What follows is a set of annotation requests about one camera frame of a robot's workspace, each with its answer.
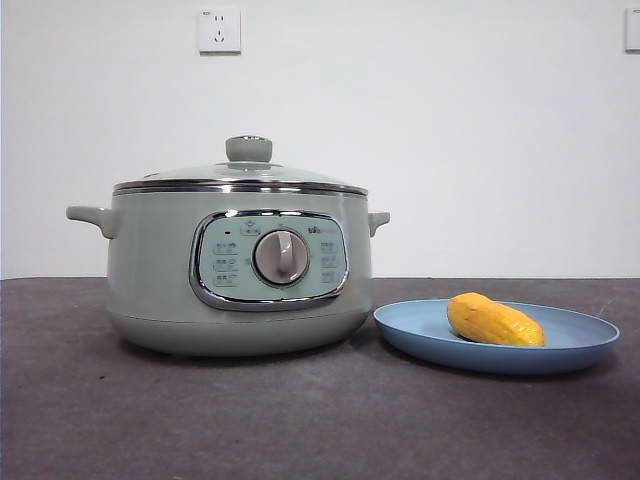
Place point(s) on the glass lid with gold-topped knob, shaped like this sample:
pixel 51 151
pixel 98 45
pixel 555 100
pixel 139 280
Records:
pixel 248 149

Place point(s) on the yellow corn cob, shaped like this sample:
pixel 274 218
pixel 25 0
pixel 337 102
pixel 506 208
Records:
pixel 492 320

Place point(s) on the pale green electric steamer pot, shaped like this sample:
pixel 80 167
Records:
pixel 160 280

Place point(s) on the blue round plate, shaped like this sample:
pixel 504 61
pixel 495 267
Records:
pixel 500 357

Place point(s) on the white wall socket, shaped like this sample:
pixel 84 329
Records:
pixel 220 31

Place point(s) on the white wall plate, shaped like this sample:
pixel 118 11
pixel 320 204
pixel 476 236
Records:
pixel 633 30

